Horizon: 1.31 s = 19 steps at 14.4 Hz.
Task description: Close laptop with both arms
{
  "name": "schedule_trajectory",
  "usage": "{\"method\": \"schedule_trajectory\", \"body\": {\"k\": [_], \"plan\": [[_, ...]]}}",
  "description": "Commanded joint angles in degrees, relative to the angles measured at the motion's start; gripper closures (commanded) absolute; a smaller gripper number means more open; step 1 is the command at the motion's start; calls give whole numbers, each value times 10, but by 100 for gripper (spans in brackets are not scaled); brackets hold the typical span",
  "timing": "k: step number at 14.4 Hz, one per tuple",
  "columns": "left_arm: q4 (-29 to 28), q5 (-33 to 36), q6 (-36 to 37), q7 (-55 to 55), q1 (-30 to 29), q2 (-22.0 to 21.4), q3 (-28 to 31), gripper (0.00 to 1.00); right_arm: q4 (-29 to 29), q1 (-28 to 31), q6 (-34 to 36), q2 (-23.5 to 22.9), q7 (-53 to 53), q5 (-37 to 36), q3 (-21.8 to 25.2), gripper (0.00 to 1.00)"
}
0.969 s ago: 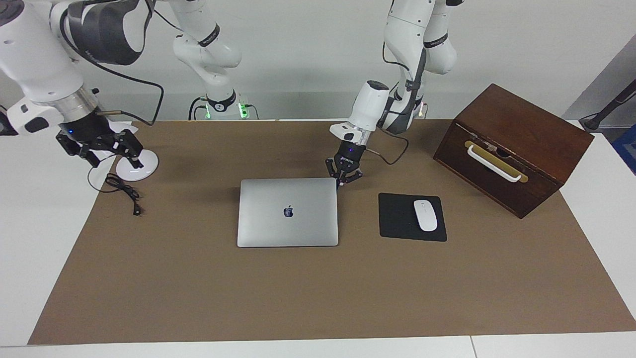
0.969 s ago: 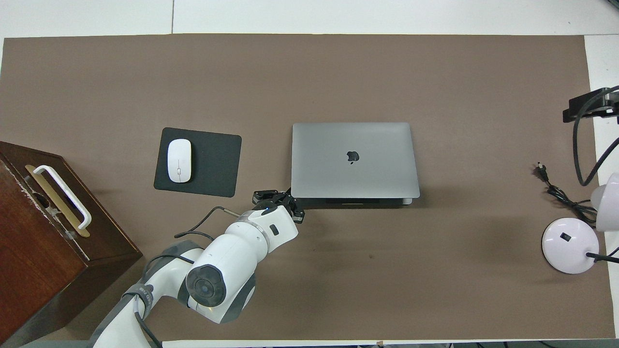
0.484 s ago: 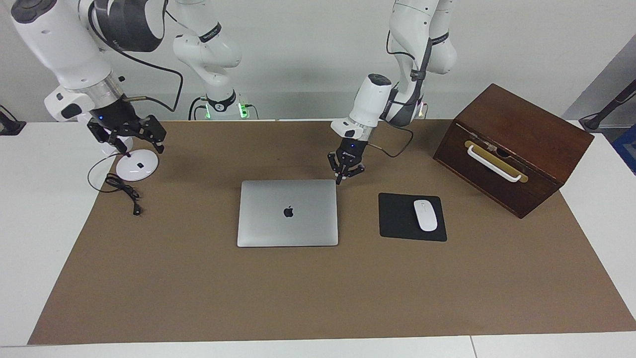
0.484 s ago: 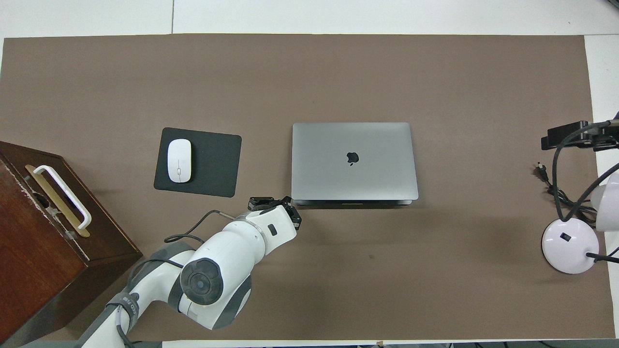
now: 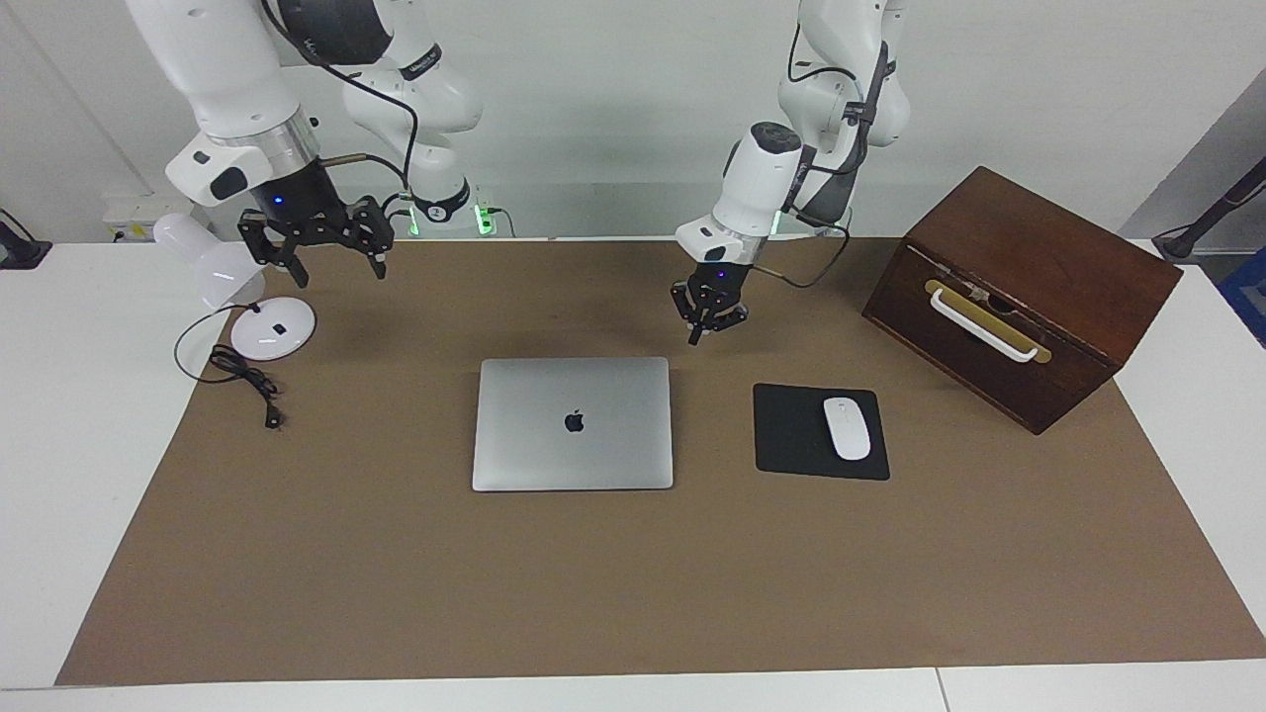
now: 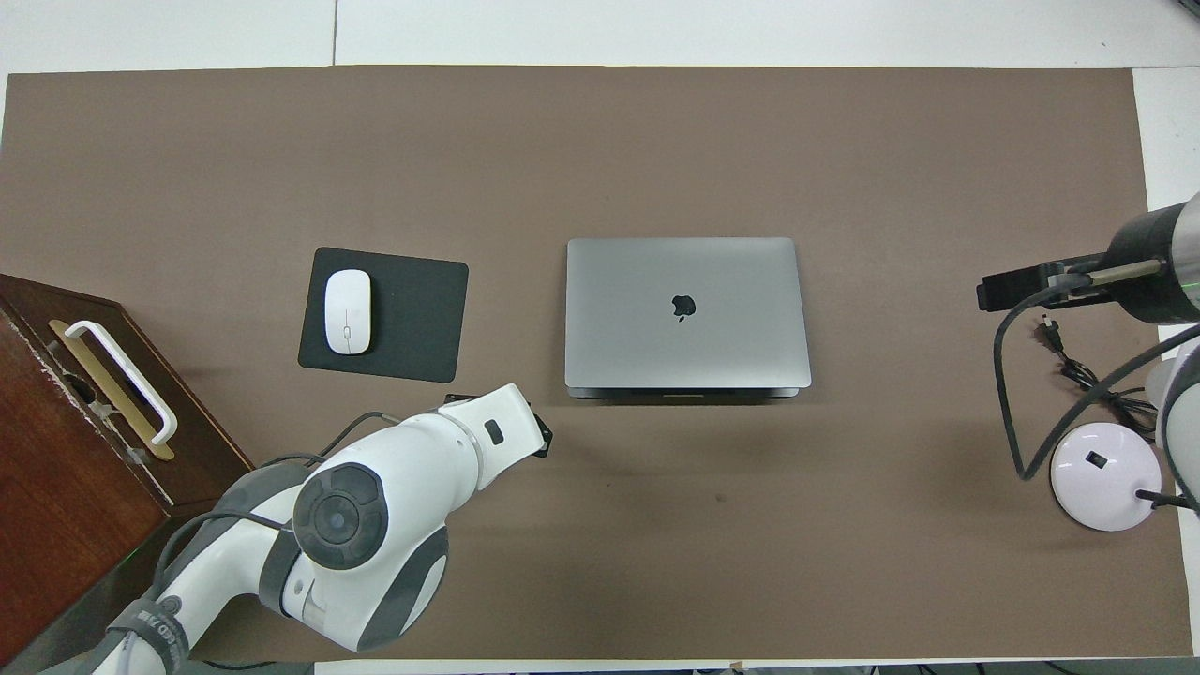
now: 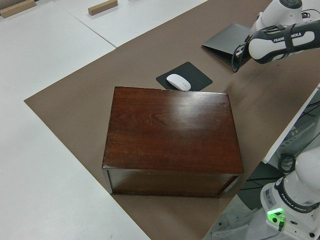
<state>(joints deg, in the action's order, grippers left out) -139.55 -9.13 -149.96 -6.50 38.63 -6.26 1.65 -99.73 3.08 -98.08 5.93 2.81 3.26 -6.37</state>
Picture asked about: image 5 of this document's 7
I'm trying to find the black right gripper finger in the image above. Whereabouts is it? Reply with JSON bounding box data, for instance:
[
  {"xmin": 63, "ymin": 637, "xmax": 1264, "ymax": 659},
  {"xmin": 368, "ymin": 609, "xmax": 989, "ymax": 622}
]
[
  {"xmin": 259, "ymin": 235, "xmax": 311, "ymax": 291},
  {"xmin": 354, "ymin": 198, "xmax": 396, "ymax": 282}
]

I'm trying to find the grey aluminium laptop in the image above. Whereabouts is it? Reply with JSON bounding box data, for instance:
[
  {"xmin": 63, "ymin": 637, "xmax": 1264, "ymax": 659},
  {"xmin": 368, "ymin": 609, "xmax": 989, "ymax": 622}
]
[{"xmin": 472, "ymin": 357, "xmax": 675, "ymax": 492}]

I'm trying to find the white desk lamp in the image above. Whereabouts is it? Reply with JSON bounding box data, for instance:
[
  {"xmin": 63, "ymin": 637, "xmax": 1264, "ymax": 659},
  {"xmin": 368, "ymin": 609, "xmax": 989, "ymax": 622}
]
[{"xmin": 153, "ymin": 213, "xmax": 317, "ymax": 361}]

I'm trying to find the black mouse pad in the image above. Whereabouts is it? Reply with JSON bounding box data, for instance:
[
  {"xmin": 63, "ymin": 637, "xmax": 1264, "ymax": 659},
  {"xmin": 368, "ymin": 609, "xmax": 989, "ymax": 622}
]
[{"xmin": 753, "ymin": 384, "xmax": 891, "ymax": 482}]

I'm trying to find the white computer mouse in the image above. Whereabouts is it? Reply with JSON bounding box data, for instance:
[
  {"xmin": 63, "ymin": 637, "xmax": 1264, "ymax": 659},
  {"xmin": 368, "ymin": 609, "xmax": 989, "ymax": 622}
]
[{"xmin": 823, "ymin": 398, "xmax": 872, "ymax": 462}]

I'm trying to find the black stand foot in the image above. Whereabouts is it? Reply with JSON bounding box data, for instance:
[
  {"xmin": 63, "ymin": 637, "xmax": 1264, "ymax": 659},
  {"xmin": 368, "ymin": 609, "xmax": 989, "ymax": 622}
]
[{"xmin": 0, "ymin": 210, "xmax": 52, "ymax": 270}]

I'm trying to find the brown table mat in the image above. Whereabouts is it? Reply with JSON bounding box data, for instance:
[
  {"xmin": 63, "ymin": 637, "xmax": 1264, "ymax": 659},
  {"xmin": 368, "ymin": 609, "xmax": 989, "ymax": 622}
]
[{"xmin": 54, "ymin": 237, "xmax": 1266, "ymax": 686}]

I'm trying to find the dark brown wooden box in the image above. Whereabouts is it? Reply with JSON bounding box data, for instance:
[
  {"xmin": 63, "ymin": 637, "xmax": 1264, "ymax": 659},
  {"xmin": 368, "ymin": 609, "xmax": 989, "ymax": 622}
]
[{"xmin": 861, "ymin": 166, "xmax": 1184, "ymax": 436}]

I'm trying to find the black tripod stand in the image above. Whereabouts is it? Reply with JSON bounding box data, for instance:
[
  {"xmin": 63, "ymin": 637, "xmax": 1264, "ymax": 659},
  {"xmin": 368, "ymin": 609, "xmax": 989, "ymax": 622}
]
[{"xmin": 1152, "ymin": 156, "xmax": 1266, "ymax": 263}]

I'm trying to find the blue object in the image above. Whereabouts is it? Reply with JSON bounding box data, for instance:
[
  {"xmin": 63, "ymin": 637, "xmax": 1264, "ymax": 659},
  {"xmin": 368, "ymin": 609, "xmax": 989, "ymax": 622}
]
[{"xmin": 1219, "ymin": 247, "xmax": 1266, "ymax": 349}]

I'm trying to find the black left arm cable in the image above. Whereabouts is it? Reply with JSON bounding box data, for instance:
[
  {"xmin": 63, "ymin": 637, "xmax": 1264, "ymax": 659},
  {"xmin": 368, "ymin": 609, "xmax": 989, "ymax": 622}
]
[{"xmin": 747, "ymin": 20, "xmax": 891, "ymax": 290}]

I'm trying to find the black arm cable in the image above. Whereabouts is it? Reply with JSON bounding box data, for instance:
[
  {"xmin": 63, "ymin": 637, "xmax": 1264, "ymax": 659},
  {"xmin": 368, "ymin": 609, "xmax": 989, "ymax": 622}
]
[
  {"xmin": 747, "ymin": 20, "xmax": 891, "ymax": 290},
  {"xmin": 259, "ymin": 0, "xmax": 421, "ymax": 199}
]

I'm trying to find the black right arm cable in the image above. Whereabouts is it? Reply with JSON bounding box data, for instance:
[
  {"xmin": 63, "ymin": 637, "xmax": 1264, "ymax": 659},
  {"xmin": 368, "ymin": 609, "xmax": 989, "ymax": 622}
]
[{"xmin": 259, "ymin": 0, "xmax": 421, "ymax": 199}]

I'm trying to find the black lamp power cable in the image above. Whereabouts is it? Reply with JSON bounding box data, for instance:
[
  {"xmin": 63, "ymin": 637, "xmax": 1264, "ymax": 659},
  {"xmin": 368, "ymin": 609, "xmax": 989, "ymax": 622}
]
[{"xmin": 174, "ymin": 305, "xmax": 288, "ymax": 431}]

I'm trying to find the white wall power strip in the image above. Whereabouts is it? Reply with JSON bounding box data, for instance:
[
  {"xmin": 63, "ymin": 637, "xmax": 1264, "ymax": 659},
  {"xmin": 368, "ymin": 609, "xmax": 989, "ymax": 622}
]
[{"xmin": 103, "ymin": 193, "xmax": 199, "ymax": 241}]

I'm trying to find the white box handle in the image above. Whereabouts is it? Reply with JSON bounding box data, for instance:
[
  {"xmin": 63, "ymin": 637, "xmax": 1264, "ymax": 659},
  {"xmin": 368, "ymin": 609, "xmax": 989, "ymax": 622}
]
[{"xmin": 930, "ymin": 287, "xmax": 1041, "ymax": 364}]

